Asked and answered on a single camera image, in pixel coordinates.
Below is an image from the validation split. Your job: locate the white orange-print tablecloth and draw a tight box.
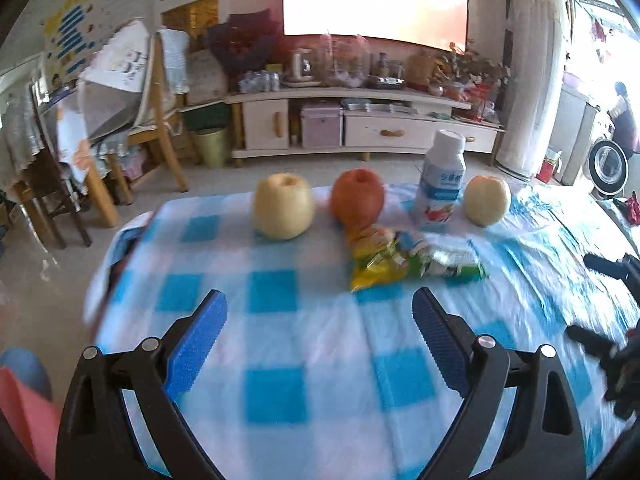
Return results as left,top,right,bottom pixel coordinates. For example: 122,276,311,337
55,107,93,196

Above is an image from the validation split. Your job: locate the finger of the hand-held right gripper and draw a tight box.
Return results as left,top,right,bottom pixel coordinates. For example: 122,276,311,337
566,324,626,361
584,252,640,296

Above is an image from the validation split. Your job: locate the white yogurt bottle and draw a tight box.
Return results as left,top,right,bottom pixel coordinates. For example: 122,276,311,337
411,129,467,230

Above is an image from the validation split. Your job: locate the light wooden chair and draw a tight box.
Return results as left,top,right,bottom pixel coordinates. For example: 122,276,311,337
105,30,188,206

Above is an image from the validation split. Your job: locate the blue white checked tablecloth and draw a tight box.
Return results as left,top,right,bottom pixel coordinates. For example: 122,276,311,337
82,182,640,480

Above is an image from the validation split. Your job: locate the wall television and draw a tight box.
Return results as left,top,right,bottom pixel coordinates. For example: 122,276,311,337
282,0,470,53

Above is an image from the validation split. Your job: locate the small gold wall panel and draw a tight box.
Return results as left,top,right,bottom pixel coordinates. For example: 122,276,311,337
161,0,221,41

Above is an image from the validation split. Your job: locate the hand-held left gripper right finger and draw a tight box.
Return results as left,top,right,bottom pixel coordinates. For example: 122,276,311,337
411,287,586,480

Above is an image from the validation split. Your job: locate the red gift bag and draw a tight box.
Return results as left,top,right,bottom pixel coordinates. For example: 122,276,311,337
537,150,563,183

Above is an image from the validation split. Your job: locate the cream television cabinet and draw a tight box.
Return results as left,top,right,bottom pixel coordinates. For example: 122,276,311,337
225,87,506,166

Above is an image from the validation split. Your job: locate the green snack wrapper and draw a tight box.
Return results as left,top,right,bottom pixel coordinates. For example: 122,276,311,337
397,232,488,282

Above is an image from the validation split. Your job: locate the red apple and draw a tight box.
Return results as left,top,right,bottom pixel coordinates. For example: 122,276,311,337
330,169,386,228

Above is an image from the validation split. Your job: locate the wooden dining table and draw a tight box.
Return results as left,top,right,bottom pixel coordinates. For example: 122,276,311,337
55,105,121,228

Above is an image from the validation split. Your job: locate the washing machine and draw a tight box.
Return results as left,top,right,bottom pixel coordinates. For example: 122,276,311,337
587,110,632,201

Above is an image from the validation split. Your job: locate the beige quilted bag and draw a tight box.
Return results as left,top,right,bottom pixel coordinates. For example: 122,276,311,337
186,50,231,106

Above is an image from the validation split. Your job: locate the white curtain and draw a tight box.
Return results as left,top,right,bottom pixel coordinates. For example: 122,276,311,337
497,0,568,181

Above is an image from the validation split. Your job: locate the dried flower arrangement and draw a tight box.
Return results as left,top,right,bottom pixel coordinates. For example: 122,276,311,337
435,42,511,92

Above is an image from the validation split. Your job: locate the grey lace chair cover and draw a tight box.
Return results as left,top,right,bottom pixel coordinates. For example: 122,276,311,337
0,92,41,186

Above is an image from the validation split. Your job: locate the grey white food cover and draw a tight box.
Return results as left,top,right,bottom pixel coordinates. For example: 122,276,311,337
77,20,153,143

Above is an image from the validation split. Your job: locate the dark wooden chair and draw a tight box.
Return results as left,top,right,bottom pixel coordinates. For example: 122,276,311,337
0,92,93,251

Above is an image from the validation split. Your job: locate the white cabinet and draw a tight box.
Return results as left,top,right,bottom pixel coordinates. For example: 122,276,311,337
552,85,598,186

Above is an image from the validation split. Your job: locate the yellow snack wrapper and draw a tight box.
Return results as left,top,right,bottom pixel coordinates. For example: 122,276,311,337
347,225,416,292

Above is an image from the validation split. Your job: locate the blue yellow wall chart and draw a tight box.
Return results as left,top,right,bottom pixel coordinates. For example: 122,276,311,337
42,0,101,76

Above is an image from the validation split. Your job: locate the pink storage box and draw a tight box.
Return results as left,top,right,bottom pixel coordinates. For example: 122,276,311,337
301,105,343,148

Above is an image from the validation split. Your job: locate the green waste bin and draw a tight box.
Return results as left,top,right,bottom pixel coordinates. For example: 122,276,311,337
192,127,228,168

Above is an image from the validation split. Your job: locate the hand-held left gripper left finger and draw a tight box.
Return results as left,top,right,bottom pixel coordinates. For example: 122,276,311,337
56,289,229,480

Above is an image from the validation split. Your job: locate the yellow pear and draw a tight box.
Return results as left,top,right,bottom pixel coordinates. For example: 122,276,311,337
462,174,512,227
252,172,315,241

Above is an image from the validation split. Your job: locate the glass jar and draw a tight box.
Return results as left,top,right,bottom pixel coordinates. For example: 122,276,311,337
325,35,371,87

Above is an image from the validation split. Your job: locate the white electric kettle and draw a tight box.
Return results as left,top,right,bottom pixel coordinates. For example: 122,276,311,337
290,49,321,83

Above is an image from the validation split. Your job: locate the red cloth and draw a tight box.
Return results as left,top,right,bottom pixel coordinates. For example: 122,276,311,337
615,195,640,226

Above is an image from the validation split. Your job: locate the light blue towel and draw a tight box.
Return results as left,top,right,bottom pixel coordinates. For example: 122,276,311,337
159,29,190,93

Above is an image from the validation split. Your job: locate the pink plastic bin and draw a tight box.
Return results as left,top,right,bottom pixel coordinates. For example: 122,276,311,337
0,366,61,480

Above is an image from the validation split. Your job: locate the dark flower bouquet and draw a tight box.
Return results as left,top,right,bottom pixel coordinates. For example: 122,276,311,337
205,10,283,78

